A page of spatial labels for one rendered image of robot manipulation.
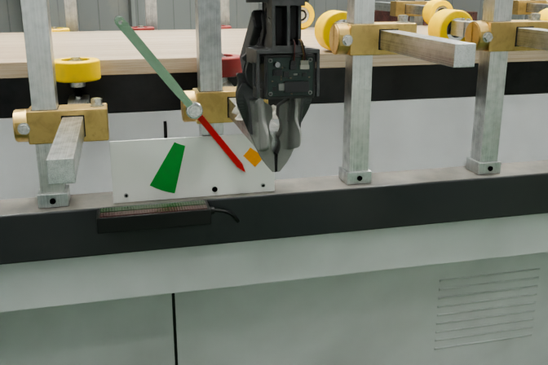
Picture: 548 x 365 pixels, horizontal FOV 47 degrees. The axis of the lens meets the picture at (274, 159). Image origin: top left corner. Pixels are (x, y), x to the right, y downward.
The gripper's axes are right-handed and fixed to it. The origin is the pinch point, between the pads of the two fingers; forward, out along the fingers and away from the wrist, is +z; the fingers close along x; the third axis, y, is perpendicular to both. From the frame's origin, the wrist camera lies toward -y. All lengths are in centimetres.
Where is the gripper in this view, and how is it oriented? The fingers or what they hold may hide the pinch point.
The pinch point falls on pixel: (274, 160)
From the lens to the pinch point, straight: 78.0
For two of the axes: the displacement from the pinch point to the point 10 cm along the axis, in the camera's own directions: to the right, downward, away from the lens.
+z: 0.1, 9.7, 2.3
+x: 9.7, -0.6, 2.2
